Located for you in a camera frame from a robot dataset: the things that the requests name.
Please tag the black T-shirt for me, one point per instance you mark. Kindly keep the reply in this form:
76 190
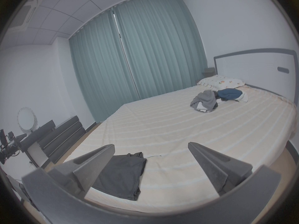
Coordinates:
121 176

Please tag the white garment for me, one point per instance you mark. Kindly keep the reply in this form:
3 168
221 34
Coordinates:
201 106
244 97

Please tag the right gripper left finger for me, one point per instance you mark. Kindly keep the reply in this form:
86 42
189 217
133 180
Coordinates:
77 174

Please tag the grey bedside table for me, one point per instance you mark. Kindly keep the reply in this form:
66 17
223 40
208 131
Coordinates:
209 72

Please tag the black garment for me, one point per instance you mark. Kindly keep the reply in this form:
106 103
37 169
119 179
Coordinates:
216 95

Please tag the black and white dressing table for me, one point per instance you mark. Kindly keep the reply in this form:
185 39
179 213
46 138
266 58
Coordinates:
37 136

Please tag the ceiling air conditioner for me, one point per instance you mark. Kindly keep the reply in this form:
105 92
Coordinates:
28 13

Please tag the white printed pillow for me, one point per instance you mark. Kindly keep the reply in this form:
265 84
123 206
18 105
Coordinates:
222 80

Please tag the black chest of drawers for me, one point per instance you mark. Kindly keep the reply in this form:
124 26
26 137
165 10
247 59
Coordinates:
63 136

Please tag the bed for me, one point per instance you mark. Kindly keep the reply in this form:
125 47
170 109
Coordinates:
198 136

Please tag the grey knitted garment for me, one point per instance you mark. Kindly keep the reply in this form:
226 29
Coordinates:
206 98

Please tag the blue-green curtain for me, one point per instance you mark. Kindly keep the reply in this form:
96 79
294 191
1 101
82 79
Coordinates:
100 73
158 45

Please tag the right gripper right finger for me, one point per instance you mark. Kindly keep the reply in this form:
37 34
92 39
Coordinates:
222 171

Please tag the dark blue garment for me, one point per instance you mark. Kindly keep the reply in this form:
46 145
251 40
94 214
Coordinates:
230 94

